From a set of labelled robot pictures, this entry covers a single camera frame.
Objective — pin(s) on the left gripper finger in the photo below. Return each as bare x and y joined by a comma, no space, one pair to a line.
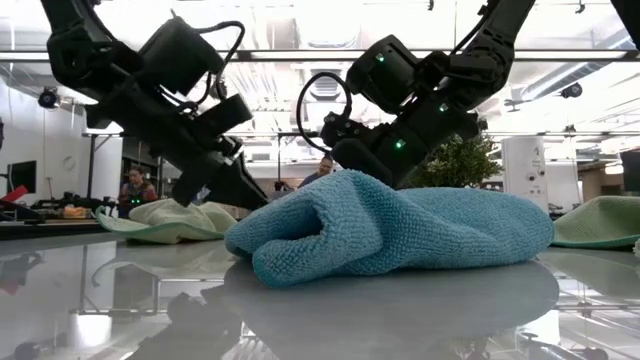
240,190

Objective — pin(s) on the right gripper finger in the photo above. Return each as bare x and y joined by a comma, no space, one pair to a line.
365,157

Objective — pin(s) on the blue towel with white tag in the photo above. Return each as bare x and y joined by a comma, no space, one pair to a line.
400,225

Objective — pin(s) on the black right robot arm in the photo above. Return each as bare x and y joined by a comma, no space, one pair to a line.
480,55

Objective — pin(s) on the green microfiber towel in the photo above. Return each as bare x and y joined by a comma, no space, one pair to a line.
600,225
170,225

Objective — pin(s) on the small potted artificial plant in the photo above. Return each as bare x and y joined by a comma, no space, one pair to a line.
460,165

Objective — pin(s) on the person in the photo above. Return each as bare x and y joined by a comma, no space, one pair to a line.
320,172
136,187

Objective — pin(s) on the white cylindrical appliance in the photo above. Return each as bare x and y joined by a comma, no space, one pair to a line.
525,175

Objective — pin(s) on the black ceiling spotlight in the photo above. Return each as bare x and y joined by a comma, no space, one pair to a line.
571,90
48,97

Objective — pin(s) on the orange item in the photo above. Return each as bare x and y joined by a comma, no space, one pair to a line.
75,212

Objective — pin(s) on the red object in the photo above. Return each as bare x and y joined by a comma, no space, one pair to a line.
12,194

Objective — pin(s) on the black screen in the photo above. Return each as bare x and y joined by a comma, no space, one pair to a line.
631,172

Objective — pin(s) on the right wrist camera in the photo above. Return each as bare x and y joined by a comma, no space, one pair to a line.
345,129

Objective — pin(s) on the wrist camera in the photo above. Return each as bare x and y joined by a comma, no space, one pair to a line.
225,115
345,129

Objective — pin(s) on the black metal rack frame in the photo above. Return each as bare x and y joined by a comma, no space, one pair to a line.
92,165
278,160

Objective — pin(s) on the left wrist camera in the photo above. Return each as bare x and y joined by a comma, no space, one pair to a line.
225,115

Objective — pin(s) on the black wall monitor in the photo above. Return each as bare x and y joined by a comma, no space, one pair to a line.
22,176

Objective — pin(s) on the black aluminium table frame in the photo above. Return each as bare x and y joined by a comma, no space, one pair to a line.
50,230

